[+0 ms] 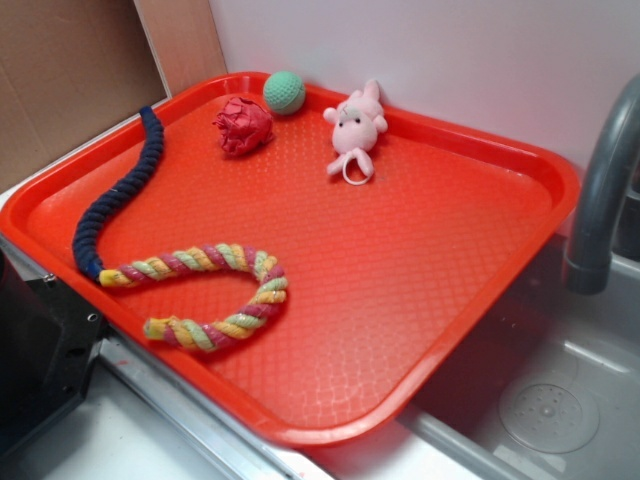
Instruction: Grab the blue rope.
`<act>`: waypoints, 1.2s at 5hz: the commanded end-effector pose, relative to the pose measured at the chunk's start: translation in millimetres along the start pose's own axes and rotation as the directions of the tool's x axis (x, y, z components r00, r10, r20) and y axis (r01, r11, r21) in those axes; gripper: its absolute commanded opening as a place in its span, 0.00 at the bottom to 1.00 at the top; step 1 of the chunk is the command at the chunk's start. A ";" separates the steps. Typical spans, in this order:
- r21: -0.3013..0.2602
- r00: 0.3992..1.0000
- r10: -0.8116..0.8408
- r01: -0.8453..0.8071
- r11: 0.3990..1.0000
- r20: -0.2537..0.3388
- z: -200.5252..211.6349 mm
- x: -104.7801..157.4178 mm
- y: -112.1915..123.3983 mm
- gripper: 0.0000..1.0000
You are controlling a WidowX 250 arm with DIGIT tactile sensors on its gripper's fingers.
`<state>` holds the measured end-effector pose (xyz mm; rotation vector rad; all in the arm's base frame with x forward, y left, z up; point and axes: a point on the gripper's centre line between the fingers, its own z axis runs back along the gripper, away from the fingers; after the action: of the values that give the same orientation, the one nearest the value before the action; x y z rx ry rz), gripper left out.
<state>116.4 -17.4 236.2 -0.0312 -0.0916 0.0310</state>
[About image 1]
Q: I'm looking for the grey toy faucet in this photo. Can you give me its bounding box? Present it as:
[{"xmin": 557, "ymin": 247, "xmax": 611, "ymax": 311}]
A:
[{"xmin": 562, "ymin": 76, "xmax": 639, "ymax": 295}]

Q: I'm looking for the red crumpled fabric ball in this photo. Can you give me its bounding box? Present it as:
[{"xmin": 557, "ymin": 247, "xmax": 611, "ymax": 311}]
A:
[{"xmin": 213, "ymin": 97, "xmax": 274, "ymax": 156}]

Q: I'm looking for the grey toy sink basin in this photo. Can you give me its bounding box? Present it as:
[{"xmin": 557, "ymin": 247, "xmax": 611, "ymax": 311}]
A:
[{"xmin": 402, "ymin": 241, "xmax": 639, "ymax": 479}]

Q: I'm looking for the pink plush bunny toy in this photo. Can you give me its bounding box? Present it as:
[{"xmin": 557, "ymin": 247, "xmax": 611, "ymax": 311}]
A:
[{"xmin": 323, "ymin": 79, "xmax": 388, "ymax": 186}]

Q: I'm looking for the red plastic tray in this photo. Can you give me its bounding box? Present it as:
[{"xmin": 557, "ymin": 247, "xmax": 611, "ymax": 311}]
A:
[{"xmin": 1, "ymin": 73, "xmax": 579, "ymax": 447}]

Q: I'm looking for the green rubber ball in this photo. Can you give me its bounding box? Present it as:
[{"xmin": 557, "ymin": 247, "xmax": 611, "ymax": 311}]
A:
[{"xmin": 263, "ymin": 71, "xmax": 306, "ymax": 115}]

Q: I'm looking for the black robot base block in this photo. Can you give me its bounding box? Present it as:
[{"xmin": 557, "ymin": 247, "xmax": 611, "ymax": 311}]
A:
[{"xmin": 1, "ymin": 254, "xmax": 104, "ymax": 457}]

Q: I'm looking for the multicolour twisted rope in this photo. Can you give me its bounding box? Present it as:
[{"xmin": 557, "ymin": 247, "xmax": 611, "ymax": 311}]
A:
[{"xmin": 98, "ymin": 242, "xmax": 290, "ymax": 354}]

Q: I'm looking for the brown cardboard panel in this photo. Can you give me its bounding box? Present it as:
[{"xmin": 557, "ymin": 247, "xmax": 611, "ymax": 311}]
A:
[{"xmin": 1, "ymin": 1, "xmax": 226, "ymax": 190}]

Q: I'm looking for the dark blue braided rope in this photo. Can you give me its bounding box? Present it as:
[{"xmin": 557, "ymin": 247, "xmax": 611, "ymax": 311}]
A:
[{"xmin": 72, "ymin": 105, "xmax": 166, "ymax": 286}]

